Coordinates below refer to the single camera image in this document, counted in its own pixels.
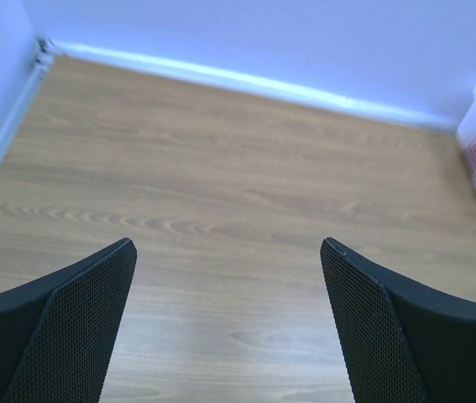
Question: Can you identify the aluminium left side rail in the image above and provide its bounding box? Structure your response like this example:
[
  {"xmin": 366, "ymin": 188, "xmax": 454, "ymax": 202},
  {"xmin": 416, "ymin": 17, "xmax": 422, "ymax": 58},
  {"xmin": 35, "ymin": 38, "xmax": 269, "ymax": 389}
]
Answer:
[{"xmin": 0, "ymin": 38, "xmax": 55, "ymax": 164}]

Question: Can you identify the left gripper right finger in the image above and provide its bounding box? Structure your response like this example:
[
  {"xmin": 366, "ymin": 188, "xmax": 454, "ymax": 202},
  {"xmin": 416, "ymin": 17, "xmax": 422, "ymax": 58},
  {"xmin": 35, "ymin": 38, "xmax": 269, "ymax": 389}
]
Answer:
[{"xmin": 320, "ymin": 238, "xmax": 476, "ymax": 402}]

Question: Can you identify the aluminium back rail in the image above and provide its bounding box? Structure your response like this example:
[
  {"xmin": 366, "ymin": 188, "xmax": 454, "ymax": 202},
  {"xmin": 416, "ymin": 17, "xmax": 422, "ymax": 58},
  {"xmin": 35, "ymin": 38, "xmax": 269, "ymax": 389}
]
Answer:
[{"xmin": 50, "ymin": 40, "xmax": 458, "ymax": 132}]

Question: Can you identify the aluminium rail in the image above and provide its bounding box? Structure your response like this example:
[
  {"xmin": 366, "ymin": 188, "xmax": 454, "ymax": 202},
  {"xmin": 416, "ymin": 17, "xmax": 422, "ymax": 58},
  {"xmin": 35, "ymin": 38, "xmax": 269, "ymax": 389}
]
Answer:
[
  {"xmin": 50, "ymin": 40, "xmax": 458, "ymax": 132},
  {"xmin": 0, "ymin": 38, "xmax": 55, "ymax": 164}
]

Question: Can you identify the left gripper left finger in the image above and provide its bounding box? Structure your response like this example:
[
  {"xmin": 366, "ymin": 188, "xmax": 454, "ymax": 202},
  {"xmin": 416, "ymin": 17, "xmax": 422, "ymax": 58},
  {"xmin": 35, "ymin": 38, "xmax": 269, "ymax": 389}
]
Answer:
[{"xmin": 0, "ymin": 238, "xmax": 137, "ymax": 402}]

